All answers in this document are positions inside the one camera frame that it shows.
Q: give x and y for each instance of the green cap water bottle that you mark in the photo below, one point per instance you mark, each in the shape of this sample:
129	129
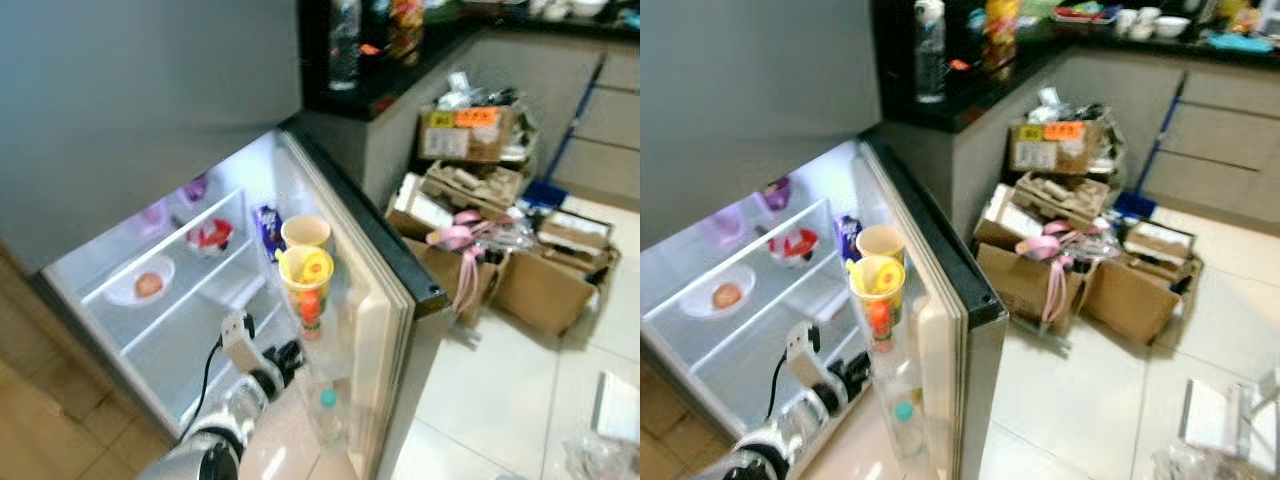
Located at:
904	418
327	405

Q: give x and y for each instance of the grey fridge door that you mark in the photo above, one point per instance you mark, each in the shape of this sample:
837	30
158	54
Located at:
385	330
950	340

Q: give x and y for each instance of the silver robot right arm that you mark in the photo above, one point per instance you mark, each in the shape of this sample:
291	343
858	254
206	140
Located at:
1190	465
600	462

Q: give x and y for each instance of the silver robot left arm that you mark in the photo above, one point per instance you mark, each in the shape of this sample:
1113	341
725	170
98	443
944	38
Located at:
800	420
235	410

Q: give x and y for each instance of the glass fridge shelf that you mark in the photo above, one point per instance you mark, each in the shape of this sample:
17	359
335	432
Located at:
190	308
160	246
740	257
770	324

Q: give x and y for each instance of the grey steel fridge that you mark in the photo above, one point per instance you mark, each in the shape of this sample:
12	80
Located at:
150	100
750	100

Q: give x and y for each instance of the small orange bottle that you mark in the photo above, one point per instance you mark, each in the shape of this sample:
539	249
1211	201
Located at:
880	322
310	312

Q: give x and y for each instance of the yellow plastic cup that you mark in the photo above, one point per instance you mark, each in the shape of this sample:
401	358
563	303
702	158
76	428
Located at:
295	280
865	290

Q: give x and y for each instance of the beige paper cup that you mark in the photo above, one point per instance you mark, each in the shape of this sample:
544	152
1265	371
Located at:
305	232
882	242

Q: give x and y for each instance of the purple snack pack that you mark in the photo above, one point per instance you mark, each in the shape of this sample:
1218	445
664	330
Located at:
848	238
267	230

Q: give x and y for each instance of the orange red tomato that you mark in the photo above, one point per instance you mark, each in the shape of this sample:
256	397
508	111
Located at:
727	296
148	285

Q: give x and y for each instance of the open brown cardboard box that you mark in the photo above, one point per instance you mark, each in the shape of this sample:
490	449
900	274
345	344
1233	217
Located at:
440	270
1010	280

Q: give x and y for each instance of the brown wooden panel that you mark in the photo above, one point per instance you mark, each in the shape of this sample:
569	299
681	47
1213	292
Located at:
670	440
50	420

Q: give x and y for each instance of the purple cup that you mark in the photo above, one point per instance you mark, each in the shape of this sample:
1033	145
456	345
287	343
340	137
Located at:
778	193
194	187

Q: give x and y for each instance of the pink cup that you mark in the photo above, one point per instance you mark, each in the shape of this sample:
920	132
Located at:
153	218

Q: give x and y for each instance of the cardboard box white insert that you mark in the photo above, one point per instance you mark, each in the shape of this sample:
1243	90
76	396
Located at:
1005	215
420	210

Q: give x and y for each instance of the pink plastic bag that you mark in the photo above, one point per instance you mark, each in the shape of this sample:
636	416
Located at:
1050	255
465	245

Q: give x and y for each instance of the brown cardboard egg tray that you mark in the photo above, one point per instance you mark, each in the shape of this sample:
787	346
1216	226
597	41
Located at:
475	188
1065	198

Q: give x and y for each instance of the large plain cardboard box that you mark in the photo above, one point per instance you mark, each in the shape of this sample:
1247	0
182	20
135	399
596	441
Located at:
545	295
1130	305

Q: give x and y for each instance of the black kitchen counter top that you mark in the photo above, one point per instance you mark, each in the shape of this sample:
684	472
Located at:
400	85
960	110

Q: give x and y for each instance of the cardboard box orange label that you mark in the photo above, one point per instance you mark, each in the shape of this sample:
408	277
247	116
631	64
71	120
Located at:
1055	148
465	135

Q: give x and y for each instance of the flat printed cardboard box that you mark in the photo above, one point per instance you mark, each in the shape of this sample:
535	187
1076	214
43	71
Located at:
575	232
1158	242

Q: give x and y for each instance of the clear plastic water bottle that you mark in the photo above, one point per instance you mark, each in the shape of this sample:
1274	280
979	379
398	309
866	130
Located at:
930	55
344	45

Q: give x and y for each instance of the clear plastic wrapping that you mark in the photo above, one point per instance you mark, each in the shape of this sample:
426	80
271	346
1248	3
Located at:
1070	105
480	92

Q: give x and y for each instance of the orange yellow snack bag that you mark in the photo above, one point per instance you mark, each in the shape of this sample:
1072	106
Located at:
1002	30
407	25

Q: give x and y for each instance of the blue broom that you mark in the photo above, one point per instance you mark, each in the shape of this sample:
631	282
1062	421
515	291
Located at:
1165	130
575	120

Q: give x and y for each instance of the teal cloth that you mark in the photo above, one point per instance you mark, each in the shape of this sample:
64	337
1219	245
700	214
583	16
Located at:
630	17
1240	42

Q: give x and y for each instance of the red green tray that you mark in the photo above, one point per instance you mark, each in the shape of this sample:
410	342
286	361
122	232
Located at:
1082	12

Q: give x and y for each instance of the white ceramic cup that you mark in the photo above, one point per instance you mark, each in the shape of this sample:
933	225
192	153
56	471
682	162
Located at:
1128	24
555	10

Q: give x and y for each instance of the white ceramic bowl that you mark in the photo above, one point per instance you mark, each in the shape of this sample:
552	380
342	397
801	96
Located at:
588	6
1172	26

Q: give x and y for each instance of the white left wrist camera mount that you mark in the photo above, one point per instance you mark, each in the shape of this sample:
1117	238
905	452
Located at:
238	345
802	352

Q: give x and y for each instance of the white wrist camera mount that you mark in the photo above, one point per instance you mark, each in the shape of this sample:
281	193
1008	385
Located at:
615	405
802	352
1212	415
238	345

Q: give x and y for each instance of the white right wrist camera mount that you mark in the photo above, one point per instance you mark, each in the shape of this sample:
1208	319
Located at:
1212	415
615	405

